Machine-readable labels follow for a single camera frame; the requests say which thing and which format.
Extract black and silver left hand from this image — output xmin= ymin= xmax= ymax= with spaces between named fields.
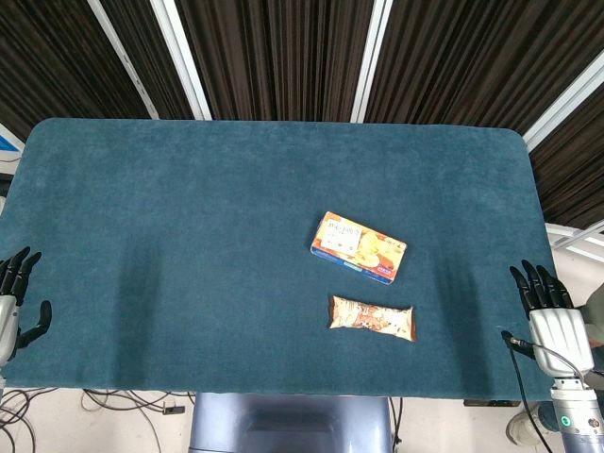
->
xmin=0 ymin=246 xmax=53 ymax=368

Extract black and silver right hand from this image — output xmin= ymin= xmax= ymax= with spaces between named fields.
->
xmin=509 ymin=259 xmax=596 ymax=379

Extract orange blue snack box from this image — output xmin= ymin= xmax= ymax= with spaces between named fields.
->
xmin=310 ymin=210 xmax=409 ymax=286

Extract olive green object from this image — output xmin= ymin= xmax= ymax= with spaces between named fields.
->
xmin=582 ymin=284 xmax=604 ymax=348

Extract blue and white sign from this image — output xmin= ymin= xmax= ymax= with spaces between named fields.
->
xmin=0 ymin=123 xmax=25 ymax=161

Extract beige and brown snack packet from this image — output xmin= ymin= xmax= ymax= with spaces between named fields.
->
xmin=328 ymin=294 xmax=418 ymax=343

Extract blue plush table cloth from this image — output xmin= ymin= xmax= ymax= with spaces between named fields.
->
xmin=0 ymin=117 xmax=557 ymax=401

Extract blue-grey robot torso base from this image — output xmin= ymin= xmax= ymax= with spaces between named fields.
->
xmin=187 ymin=392 xmax=394 ymax=453

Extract black right hand cable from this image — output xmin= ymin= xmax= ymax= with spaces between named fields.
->
xmin=500 ymin=329 xmax=586 ymax=453

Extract white frame rails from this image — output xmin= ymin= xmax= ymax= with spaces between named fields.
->
xmin=545 ymin=222 xmax=604 ymax=261

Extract black floor cable bundle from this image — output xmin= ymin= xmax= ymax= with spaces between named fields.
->
xmin=0 ymin=387 xmax=58 ymax=453

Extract thin white partition post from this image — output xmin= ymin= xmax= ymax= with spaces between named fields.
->
xmin=87 ymin=0 xmax=160 ymax=120

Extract wide white partition post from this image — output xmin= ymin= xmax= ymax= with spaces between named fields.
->
xmin=149 ymin=0 xmax=213 ymax=121

